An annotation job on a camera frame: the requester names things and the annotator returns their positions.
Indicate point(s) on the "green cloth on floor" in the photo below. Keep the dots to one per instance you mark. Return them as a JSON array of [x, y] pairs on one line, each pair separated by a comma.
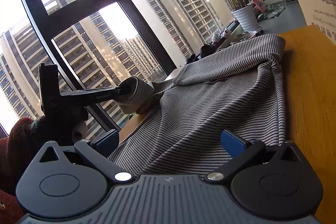
[[271, 12]]

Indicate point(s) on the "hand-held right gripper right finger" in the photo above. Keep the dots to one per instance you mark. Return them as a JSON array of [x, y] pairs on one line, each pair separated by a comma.
[[232, 144]]

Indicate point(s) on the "pink toy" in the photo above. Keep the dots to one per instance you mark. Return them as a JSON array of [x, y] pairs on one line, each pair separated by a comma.
[[258, 5]]

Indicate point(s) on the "dark window frame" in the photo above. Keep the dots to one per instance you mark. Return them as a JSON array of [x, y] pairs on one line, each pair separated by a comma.
[[39, 11]]

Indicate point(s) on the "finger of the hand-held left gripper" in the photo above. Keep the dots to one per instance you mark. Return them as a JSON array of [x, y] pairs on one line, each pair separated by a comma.
[[101, 95]]

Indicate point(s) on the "green knitted cactus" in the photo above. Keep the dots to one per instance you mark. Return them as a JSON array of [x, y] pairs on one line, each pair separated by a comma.
[[38, 124]]

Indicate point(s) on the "white ribbed plant pot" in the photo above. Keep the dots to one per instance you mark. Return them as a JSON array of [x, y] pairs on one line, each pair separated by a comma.
[[245, 18]]

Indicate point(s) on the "dish of succulents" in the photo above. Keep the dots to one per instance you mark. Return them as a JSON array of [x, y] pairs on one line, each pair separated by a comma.
[[242, 37]]

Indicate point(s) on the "person's left forearm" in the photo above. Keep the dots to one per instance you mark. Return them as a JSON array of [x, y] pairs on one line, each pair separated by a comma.
[[18, 145]]

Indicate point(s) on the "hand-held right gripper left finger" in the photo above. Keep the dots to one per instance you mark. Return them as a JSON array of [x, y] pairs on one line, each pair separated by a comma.
[[106, 144]]

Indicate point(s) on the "grey striped shirt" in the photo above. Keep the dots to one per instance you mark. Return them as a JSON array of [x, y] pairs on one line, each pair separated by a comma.
[[210, 113]]

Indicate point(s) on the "pale baby slippers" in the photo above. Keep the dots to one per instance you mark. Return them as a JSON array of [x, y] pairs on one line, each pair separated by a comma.
[[220, 35]]

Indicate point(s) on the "black shoes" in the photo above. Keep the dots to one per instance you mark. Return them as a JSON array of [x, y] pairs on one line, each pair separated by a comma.
[[203, 50]]

